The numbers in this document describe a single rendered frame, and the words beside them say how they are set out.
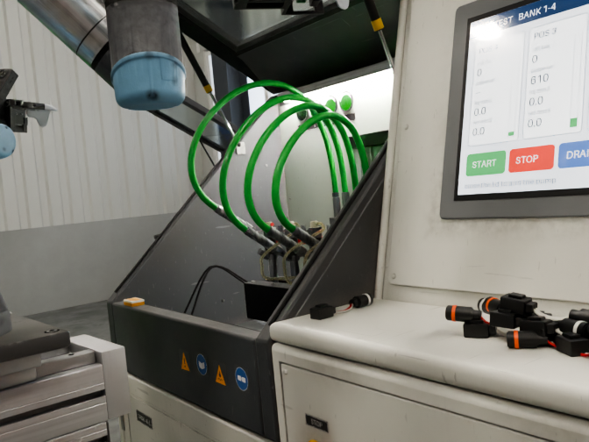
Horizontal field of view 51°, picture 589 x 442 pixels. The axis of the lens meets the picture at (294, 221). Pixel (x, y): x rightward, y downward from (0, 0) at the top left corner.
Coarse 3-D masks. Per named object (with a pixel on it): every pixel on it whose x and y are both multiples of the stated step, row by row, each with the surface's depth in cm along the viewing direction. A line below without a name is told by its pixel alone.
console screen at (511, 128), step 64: (512, 0) 92; (576, 0) 83; (512, 64) 90; (576, 64) 82; (448, 128) 98; (512, 128) 88; (576, 128) 81; (448, 192) 96; (512, 192) 87; (576, 192) 80
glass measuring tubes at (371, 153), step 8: (360, 136) 146; (368, 136) 143; (376, 136) 141; (384, 136) 139; (352, 144) 148; (368, 144) 144; (376, 144) 142; (368, 152) 146; (376, 152) 143; (368, 160) 146; (360, 168) 149; (360, 176) 149
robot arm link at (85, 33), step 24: (24, 0) 73; (48, 0) 72; (72, 0) 73; (96, 0) 74; (48, 24) 74; (72, 24) 73; (96, 24) 73; (72, 48) 75; (96, 48) 74; (96, 72) 77
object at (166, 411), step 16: (144, 384) 136; (144, 400) 137; (160, 400) 130; (176, 400) 123; (128, 416) 147; (144, 416) 138; (160, 416) 131; (176, 416) 124; (192, 416) 118; (208, 416) 113; (128, 432) 147; (144, 432) 139; (160, 432) 132; (176, 432) 125; (192, 432) 119; (208, 432) 114; (224, 432) 109; (240, 432) 104
